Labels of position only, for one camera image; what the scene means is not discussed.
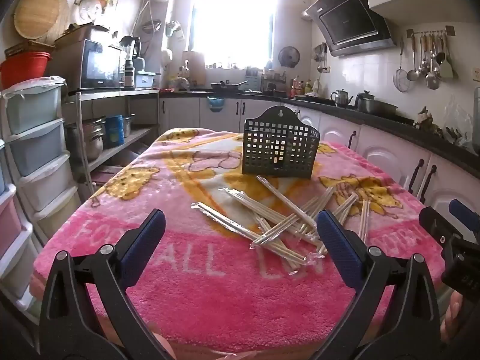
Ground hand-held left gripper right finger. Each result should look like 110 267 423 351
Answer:
311 210 441 360

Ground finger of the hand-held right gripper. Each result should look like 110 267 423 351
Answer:
419 207 466 250
449 199 480 239

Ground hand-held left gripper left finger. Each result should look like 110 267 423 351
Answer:
38 208 177 360

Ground pile of chopsticks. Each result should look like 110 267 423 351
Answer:
190 174 372 271

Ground black perforated utensil holder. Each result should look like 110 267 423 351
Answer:
242 106 320 180

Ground row of hanging kitchen utensils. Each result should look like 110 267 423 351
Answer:
393 26 459 92

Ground person's right hand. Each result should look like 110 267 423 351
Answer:
439 294 467 346

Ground pink printed blanket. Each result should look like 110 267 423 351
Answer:
32 127 451 353

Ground black kitchen countertop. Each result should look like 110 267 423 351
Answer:
161 88 480 177

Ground clear plastic bag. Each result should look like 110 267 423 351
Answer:
444 95 475 143

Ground white base cabinets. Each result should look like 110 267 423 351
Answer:
159 97 480 226

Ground brown dried plant clump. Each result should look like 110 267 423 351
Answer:
414 107 443 132

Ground stacked steel pots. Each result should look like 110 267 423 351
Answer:
77 117 106 160

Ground blue canister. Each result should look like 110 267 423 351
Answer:
105 115 124 147

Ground steel cooking pot with lid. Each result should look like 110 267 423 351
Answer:
355 91 398 115

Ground pastel plastic drawer tower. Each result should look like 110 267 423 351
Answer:
0 77 81 312

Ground metal kettle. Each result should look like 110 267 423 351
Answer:
331 89 354 106

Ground group of condiment bottles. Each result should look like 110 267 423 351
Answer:
290 77 314 98

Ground white storage box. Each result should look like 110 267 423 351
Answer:
135 70 158 90

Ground countertop blender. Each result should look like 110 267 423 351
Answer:
120 35 142 90

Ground black frying pan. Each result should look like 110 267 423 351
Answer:
211 80 249 91

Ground light wooden cutting board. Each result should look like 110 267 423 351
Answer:
182 50 206 87

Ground black microwave oven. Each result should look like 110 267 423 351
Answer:
47 38 126 91

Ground small round fan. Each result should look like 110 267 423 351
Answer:
278 46 300 69

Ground red plastic bucket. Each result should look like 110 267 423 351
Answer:
0 52 52 91

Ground black range hood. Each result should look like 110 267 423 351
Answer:
302 0 397 58

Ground kitchen window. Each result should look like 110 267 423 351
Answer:
191 0 277 69

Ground round bamboo basket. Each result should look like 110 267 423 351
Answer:
14 0 70 40

